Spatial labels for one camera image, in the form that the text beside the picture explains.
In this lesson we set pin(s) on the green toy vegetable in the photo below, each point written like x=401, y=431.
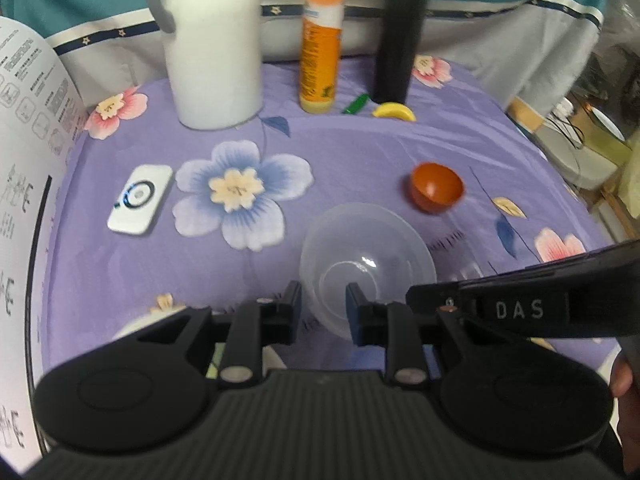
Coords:
x=356, y=104

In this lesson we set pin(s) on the white power strip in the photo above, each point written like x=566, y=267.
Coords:
x=564, y=106

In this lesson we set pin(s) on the orange bowl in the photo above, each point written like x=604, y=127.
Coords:
x=435, y=185

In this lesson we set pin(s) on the white power bank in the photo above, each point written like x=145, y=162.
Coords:
x=140, y=200

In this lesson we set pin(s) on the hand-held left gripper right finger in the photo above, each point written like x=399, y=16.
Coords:
x=354, y=317

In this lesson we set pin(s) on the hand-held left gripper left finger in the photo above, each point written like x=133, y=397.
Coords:
x=296, y=310

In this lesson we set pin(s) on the white thermos jug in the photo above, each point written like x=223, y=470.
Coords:
x=215, y=50

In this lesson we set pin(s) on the person's right hand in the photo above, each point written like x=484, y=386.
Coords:
x=622, y=382

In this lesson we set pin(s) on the clear plastic bowl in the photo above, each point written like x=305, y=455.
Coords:
x=367, y=240

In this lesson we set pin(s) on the yellow toy banana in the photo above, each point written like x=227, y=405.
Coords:
x=395, y=110

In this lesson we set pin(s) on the yellow orange detergent bottle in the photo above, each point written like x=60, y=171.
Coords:
x=320, y=50

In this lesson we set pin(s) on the white printed cardboard box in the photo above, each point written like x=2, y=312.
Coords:
x=20, y=210

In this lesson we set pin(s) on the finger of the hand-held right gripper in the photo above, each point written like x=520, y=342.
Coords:
x=430, y=296

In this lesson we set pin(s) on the black thermos bottle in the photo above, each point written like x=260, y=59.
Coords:
x=397, y=50

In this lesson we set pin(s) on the white plastic chair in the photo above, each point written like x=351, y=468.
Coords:
x=575, y=160

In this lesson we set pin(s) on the large white round plate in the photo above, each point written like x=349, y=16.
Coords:
x=131, y=326

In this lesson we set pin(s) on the purple floral blanket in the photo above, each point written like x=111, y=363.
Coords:
x=200, y=270

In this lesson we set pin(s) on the small white plate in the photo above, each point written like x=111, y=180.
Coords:
x=607, y=122

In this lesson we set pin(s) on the brown cardboard box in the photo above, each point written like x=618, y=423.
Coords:
x=600, y=146

